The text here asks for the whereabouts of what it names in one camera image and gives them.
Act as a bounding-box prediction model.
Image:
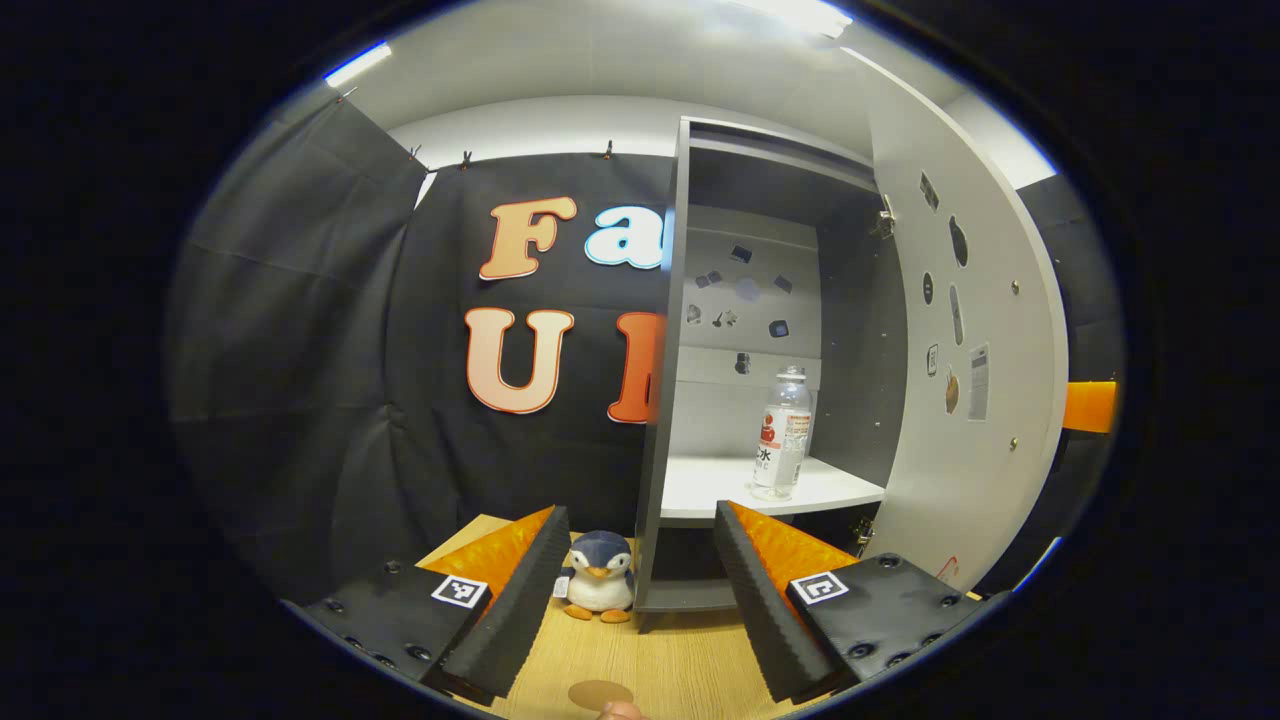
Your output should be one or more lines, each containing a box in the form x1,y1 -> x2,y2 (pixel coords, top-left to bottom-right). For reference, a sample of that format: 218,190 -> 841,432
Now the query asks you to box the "clear plastic bottle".
752,365 -> 813,501

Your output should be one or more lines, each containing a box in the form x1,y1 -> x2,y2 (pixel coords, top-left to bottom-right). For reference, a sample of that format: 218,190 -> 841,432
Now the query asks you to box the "wide ceiling light panel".
735,0 -> 854,39

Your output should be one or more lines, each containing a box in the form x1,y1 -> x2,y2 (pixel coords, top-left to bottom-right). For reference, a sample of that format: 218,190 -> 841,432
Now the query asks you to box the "grey cabinet door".
840,45 -> 1071,598

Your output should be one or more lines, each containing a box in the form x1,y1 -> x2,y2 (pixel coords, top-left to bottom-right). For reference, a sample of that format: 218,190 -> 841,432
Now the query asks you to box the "narrow ceiling light strip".
322,40 -> 394,89

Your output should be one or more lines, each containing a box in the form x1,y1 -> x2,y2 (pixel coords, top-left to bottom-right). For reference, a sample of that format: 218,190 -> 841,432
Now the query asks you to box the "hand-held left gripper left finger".
283,505 -> 574,709

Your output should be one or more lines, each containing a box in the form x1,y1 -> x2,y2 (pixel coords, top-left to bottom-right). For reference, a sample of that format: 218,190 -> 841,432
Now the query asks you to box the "black backdrop cloth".
165,95 -> 1126,601

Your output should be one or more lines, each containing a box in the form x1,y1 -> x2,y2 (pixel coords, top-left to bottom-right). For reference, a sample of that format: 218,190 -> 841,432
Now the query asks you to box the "round cork coaster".
567,680 -> 636,711

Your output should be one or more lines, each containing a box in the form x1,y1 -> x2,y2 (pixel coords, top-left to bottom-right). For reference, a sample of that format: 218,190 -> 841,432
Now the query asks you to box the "blue white penguin plush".
552,530 -> 638,624

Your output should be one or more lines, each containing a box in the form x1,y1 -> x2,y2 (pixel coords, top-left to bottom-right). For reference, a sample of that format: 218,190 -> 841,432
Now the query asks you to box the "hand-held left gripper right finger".
714,500 -> 1004,706

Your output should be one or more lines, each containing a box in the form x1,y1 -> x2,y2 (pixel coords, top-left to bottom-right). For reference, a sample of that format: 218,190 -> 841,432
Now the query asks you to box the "dark grey cabinet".
635,115 -> 911,633

